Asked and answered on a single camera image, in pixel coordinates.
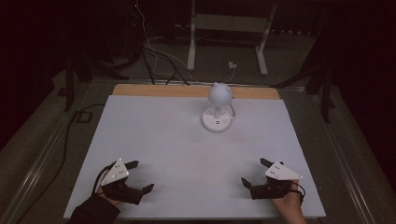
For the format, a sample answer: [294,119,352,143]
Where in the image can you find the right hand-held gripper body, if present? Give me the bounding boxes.
[249,161,304,201]

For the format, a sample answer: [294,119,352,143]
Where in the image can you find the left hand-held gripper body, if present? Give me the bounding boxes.
[100,158,146,205]

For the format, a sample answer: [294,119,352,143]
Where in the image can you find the person's left hand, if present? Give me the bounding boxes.
[94,184,121,207]

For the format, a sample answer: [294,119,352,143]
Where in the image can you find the person's right hand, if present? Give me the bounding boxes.
[270,180,308,224]

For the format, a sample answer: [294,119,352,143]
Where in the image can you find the white table mat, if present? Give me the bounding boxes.
[63,94,327,220]

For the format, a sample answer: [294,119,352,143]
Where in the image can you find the white round power socket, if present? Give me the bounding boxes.
[201,105,234,133]

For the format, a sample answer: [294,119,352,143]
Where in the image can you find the white cat-eared lamp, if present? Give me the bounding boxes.
[207,81,234,119]

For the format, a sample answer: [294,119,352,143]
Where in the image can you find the black stand legs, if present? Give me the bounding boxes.
[63,54,131,113]
[270,60,336,124]

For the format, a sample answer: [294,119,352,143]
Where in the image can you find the white metal stand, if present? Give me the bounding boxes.
[186,0,278,77]

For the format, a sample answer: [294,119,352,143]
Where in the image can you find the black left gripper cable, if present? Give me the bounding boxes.
[92,164,117,196]

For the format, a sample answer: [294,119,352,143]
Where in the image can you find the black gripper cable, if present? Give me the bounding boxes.
[92,164,117,196]
[289,180,306,204]

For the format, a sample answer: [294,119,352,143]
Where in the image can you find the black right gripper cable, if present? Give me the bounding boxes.
[289,180,306,204]

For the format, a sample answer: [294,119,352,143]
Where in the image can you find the long black floor cable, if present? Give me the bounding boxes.
[13,103,106,224]

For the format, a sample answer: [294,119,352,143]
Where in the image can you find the black cable bundle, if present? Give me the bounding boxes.
[140,45,191,87]

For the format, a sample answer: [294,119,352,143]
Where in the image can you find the thin white hanging cable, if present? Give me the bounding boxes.
[134,0,195,82]

